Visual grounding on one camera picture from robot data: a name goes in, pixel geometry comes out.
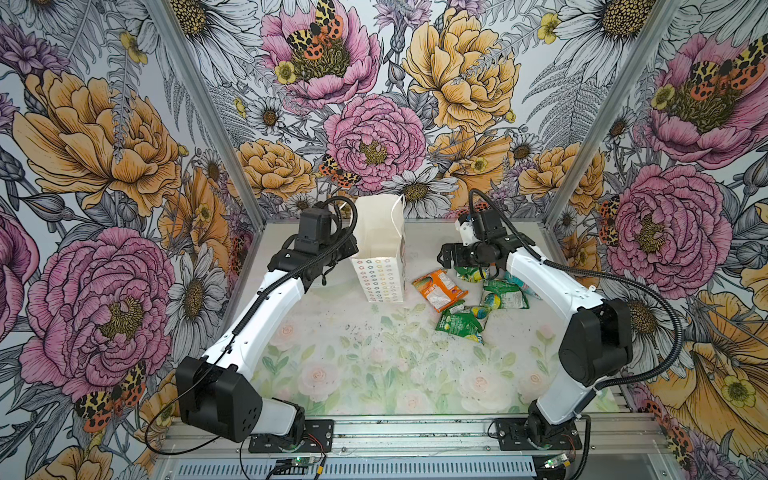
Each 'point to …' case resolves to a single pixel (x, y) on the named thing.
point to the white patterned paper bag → (379, 268)
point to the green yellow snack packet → (471, 273)
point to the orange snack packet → (439, 289)
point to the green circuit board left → (303, 461)
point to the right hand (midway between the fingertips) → (453, 265)
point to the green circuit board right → (555, 461)
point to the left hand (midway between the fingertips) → (356, 248)
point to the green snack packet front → (456, 320)
